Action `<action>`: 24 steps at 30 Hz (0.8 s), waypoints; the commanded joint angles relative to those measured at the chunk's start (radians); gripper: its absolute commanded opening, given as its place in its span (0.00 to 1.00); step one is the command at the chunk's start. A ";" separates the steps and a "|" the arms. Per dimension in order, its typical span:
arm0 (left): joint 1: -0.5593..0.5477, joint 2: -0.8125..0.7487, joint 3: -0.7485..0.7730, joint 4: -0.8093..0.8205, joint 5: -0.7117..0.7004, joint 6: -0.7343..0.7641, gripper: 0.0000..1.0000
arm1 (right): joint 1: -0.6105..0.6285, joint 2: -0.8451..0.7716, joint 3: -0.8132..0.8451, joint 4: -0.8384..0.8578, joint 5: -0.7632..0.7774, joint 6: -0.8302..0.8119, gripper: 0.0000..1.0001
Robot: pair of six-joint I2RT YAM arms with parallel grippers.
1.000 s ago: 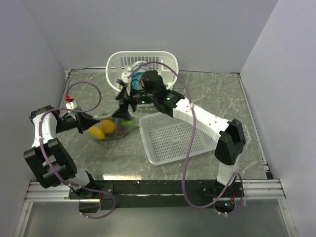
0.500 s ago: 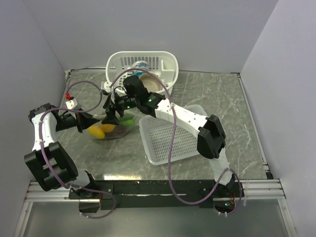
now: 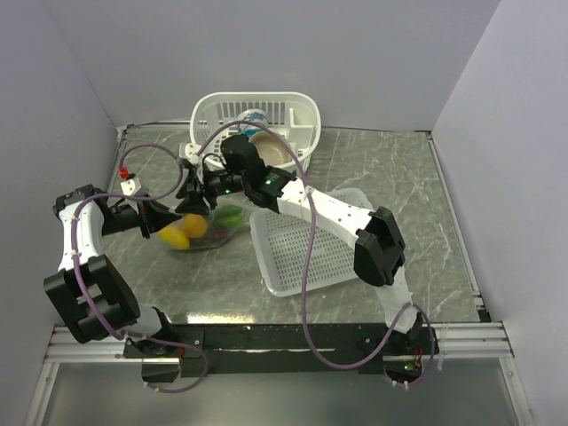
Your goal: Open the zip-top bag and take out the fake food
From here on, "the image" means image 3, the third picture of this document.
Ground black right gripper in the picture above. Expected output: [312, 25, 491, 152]
[174, 164, 248, 219]

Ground yellow fake lemon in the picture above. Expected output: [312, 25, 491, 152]
[158, 226, 191, 250]

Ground orange fake fruit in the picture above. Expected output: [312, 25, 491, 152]
[181, 214, 209, 239]

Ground polka dot zip top bag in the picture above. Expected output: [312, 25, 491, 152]
[157, 202, 251, 251]

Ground green fake pepper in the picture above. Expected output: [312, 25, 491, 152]
[214, 204, 245, 227]

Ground purple fake grapes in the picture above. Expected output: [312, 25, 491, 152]
[192, 223, 236, 249]

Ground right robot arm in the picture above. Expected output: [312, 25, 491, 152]
[177, 135, 422, 354]

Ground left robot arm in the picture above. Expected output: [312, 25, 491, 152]
[43, 185, 180, 357]

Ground beige ceramic bowl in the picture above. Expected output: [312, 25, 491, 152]
[248, 131, 293, 166]

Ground blue white patterned bowl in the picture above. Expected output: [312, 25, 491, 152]
[236, 108, 268, 138]

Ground white perforated tray basket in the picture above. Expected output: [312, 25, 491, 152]
[249, 180, 373, 297]

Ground white round dish basket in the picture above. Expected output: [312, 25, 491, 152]
[185, 91, 321, 170]

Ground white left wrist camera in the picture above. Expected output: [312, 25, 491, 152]
[120, 176, 143, 197]

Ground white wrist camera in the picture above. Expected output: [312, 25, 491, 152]
[120, 176, 143, 197]
[177, 143, 201, 167]

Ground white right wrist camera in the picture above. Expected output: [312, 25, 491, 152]
[177, 143, 201, 167]

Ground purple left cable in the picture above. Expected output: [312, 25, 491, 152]
[70, 145, 209, 395]

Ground purple cable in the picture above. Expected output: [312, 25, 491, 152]
[197, 122, 438, 390]
[70, 145, 209, 395]

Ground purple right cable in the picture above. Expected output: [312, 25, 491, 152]
[197, 122, 438, 390]

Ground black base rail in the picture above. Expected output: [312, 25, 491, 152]
[123, 323, 439, 384]

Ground aluminium frame rail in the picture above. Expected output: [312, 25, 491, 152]
[433, 322, 514, 359]

